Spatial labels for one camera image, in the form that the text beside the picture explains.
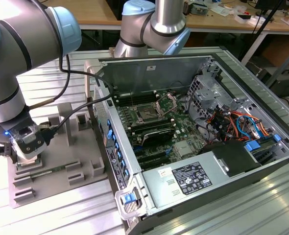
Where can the silver CPU chip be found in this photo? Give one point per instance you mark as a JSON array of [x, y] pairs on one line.
[[28, 163]]

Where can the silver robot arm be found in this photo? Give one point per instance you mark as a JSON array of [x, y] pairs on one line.
[[24, 36]]

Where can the black RAM slot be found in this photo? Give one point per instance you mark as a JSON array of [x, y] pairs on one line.
[[151, 123], [151, 120], [144, 98], [137, 129], [144, 95], [144, 92]]

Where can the CPU socket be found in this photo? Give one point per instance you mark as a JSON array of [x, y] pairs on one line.
[[147, 113]]

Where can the black expansion slot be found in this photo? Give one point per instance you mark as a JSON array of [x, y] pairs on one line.
[[154, 162], [151, 156]]

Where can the green RAM stick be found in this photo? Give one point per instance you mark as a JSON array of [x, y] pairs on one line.
[[49, 170]]

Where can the grey parts rack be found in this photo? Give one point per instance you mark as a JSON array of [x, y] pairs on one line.
[[61, 151]]

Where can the blue case latch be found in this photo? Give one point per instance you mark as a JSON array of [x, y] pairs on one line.
[[127, 198]]

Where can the open PC case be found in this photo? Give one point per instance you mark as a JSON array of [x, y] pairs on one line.
[[125, 71]]

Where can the wooden desk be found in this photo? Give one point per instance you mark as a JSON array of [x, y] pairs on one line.
[[98, 12]]

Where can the black graphics card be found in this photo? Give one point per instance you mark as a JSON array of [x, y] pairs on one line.
[[159, 137]]

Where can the silver power supply unit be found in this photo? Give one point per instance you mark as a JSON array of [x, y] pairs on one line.
[[159, 186]]

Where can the green motherboard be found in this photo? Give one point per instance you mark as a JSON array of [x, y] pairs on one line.
[[183, 127]]

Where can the silver chipset heatsink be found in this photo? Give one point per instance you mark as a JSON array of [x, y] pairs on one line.
[[183, 149]]

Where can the perforated metal drive cage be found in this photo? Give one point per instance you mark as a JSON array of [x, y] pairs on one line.
[[208, 95]]

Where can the black plastic air shroud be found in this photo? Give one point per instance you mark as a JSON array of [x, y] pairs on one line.
[[227, 156]]

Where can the small electronics device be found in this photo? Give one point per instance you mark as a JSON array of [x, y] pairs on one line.
[[198, 8]]

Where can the blue plastic carrier clip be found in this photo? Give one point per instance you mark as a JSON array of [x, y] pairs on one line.
[[252, 146]]

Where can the white tray with dark item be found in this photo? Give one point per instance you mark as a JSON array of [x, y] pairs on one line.
[[245, 19]]

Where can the black box under desk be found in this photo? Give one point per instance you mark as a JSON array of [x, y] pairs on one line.
[[286, 83]]

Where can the black monitor stand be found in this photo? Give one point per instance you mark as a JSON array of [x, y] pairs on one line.
[[263, 6]]

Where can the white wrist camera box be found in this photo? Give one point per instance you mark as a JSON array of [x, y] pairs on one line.
[[29, 144]]

